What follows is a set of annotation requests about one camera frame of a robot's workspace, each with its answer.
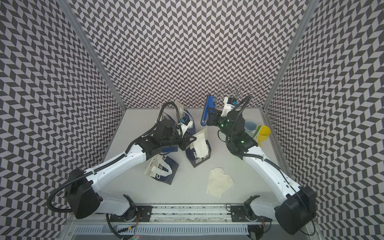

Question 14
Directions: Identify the chrome mug tree stand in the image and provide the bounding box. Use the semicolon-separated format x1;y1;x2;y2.
217;78;256;103

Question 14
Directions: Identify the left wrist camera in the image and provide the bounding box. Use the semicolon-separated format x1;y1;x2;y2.
180;117;193;129

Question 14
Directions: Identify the royal blue tote bag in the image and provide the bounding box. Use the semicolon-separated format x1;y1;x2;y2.
161;106;196;136

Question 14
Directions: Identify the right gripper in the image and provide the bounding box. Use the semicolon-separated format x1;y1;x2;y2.
207;107;234;140

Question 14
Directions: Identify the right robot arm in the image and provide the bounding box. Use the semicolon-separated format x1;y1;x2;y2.
201;96;316;235

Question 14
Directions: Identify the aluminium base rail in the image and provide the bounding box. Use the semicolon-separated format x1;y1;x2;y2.
109;202;274;226

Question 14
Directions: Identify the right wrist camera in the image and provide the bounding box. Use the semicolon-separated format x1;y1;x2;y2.
221;101;238;117

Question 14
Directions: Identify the light blue ceramic mug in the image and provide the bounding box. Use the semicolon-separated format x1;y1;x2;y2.
245;120;258;134

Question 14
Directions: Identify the blue black stapler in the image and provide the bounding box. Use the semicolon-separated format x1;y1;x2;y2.
201;96;216;126

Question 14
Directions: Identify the aluminium corner post right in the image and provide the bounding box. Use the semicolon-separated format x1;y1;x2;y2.
263;0;320;111

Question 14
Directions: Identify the aluminium corner post left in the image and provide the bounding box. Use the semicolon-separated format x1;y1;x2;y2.
57;0;127;111

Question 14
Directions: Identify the yellow plastic goblet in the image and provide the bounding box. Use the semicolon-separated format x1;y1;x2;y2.
258;125;271;147

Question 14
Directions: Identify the flat navy tote bag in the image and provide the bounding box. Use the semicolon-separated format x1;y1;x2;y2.
145;155;179;185

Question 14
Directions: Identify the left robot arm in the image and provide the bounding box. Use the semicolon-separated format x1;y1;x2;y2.
46;102;196;221

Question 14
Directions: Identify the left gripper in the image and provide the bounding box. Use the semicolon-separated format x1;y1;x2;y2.
161;131;197;151

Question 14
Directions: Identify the navy bag with white handles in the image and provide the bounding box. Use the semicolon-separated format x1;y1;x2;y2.
185;128;212;168

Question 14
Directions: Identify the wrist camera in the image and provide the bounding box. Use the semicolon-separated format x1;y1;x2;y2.
180;117;193;129
221;101;238;117

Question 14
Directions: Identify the aluminium corner post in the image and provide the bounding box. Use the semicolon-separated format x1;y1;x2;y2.
263;0;320;111
57;0;127;111

